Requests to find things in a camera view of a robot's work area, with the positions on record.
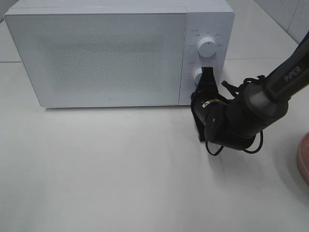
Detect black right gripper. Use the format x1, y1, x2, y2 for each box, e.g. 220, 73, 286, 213
191, 67, 232, 145

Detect pink round plate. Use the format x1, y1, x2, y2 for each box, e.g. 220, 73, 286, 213
296, 132, 309, 185

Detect white microwave door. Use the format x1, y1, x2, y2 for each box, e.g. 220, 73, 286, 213
6, 14, 186, 108

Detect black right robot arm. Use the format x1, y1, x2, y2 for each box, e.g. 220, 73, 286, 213
191, 35, 309, 156

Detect lower white microwave knob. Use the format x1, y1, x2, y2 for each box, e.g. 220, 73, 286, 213
193, 68, 202, 85

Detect white microwave knob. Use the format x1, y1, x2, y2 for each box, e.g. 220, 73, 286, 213
193, 68, 202, 85
197, 35, 218, 58

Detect upper white microwave knob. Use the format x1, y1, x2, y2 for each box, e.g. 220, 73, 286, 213
197, 35, 218, 58

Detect white microwave oven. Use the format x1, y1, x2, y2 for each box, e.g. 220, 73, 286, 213
4, 0, 235, 107

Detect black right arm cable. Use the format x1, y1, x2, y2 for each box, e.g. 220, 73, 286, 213
205, 74, 266, 157

